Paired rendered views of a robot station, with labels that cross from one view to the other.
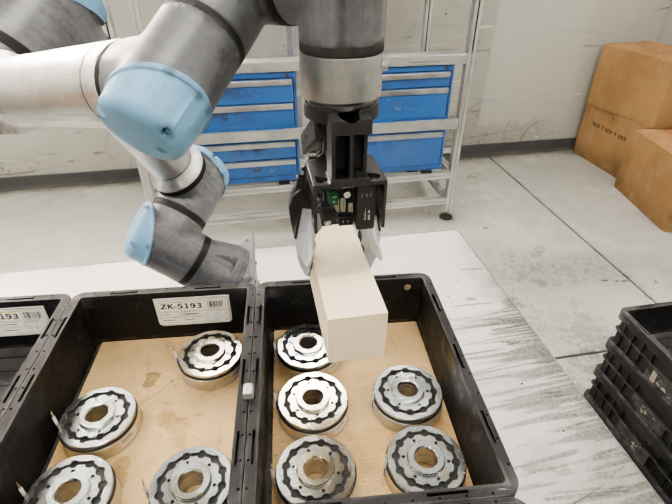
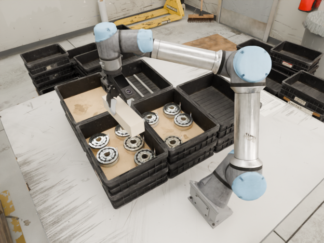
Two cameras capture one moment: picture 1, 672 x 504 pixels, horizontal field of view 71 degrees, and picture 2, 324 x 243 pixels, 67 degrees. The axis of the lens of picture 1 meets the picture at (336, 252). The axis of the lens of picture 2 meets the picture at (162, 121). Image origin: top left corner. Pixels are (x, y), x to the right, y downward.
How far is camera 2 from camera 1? 1.31 m
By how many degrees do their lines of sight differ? 99
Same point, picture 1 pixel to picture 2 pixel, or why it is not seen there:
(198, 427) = (161, 132)
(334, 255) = (121, 105)
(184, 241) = (221, 165)
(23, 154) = not seen: outside the picture
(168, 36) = not seen: hidden behind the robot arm
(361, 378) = (124, 161)
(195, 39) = not seen: hidden behind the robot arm
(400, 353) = (114, 175)
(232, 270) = (202, 182)
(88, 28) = (233, 71)
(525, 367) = (65, 232)
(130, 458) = (170, 121)
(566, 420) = (53, 211)
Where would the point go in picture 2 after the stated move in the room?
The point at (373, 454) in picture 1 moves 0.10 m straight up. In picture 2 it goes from (113, 143) to (110, 129)
